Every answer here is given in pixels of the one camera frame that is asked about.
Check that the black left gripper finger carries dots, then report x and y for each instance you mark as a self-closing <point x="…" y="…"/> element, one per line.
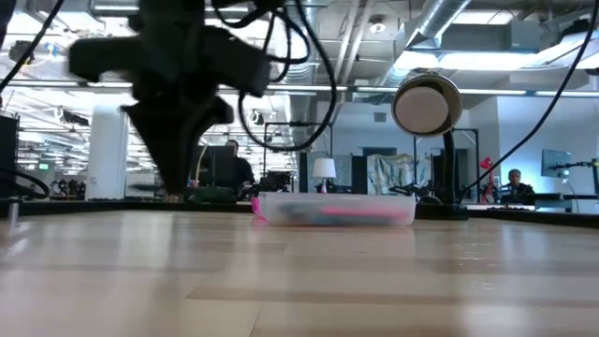
<point x="168" y="140"/>
<point x="213" y="114"/>

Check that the clear pencil box pink lid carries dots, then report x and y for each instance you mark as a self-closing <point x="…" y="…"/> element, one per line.
<point x="290" y="210"/>

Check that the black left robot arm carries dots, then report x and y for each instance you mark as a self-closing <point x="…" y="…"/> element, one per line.
<point x="164" y="14"/>

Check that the black monitor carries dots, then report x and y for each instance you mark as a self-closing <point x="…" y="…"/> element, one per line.
<point x="213" y="161"/>

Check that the white cabinet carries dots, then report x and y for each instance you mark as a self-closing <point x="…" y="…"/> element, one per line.
<point x="138" y="178"/>

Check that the person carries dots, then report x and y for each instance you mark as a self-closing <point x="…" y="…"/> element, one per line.
<point x="515" y="187"/>
<point x="241" y="171"/>

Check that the white column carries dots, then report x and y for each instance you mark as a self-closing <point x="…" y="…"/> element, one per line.
<point x="105" y="159"/>

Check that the white-shaded table lamp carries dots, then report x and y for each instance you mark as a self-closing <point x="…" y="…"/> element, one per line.
<point x="324" y="167"/>

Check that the black cabinet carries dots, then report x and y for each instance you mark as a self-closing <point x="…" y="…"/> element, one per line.
<point x="8" y="154"/>

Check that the grey draped cloth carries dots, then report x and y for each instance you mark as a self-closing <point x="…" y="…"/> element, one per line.
<point x="388" y="173"/>

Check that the black desk lamp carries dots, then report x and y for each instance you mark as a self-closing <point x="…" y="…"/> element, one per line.
<point x="426" y="110"/>

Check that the red figure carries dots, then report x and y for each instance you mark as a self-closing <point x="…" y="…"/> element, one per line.
<point x="486" y="164"/>

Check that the black boom stand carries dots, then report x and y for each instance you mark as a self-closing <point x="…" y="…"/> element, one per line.
<point x="595" y="175"/>

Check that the silver ventilation duct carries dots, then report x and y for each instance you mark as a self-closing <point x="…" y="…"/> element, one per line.
<point x="440" y="19"/>
<point x="290" y="112"/>

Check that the black aluminium table frame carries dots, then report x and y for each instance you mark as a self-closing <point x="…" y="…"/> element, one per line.
<point x="93" y="206"/>

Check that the silver metal post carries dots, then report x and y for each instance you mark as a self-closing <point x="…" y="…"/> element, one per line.
<point x="14" y="213"/>

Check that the grey-blue wall screen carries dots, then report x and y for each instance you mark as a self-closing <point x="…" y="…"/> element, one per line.
<point x="554" y="164"/>

